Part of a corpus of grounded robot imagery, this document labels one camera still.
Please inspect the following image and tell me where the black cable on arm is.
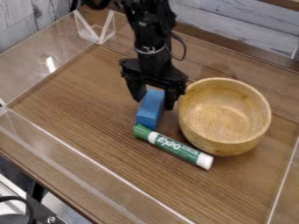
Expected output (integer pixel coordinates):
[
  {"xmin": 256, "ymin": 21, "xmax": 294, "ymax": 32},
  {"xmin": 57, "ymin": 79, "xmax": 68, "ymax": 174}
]
[{"xmin": 167, "ymin": 31, "xmax": 188, "ymax": 62}]

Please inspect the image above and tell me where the green Expo marker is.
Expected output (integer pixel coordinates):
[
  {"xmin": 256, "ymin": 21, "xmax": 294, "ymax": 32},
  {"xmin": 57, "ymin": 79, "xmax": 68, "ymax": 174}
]
[{"xmin": 134, "ymin": 124, "xmax": 214, "ymax": 170}]

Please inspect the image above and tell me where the clear acrylic corner bracket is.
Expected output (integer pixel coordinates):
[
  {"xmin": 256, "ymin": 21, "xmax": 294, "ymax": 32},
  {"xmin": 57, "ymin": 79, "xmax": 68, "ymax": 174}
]
[{"xmin": 73, "ymin": 10, "xmax": 116, "ymax": 46}]

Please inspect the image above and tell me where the black stand with cable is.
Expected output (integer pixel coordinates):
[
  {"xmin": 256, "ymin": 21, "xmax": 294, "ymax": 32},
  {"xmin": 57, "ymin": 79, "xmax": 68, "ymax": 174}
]
[{"xmin": 0, "ymin": 156, "xmax": 68, "ymax": 224}]

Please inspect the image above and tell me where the blue rectangular block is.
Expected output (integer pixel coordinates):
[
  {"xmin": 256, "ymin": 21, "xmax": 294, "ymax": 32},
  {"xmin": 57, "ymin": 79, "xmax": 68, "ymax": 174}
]
[{"xmin": 135, "ymin": 89, "xmax": 164, "ymax": 130}]

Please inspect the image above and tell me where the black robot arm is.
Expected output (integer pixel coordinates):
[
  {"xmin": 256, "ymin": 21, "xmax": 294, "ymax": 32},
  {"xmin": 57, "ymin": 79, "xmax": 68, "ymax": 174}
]
[{"xmin": 116, "ymin": 0, "xmax": 188, "ymax": 110}]

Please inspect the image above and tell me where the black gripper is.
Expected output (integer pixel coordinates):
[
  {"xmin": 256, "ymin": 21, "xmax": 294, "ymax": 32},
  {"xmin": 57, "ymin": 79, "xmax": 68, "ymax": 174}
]
[{"xmin": 119, "ymin": 59, "xmax": 188, "ymax": 110}]

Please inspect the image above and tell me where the brown wooden bowl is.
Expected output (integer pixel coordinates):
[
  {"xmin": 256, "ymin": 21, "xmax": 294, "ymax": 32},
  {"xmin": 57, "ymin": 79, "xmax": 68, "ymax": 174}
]
[{"xmin": 178, "ymin": 77, "xmax": 272, "ymax": 157}]

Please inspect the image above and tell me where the clear acrylic front wall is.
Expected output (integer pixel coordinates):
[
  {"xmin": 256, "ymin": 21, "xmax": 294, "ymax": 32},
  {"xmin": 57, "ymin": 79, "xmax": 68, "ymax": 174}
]
[{"xmin": 0, "ymin": 99, "xmax": 195, "ymax": 224}]

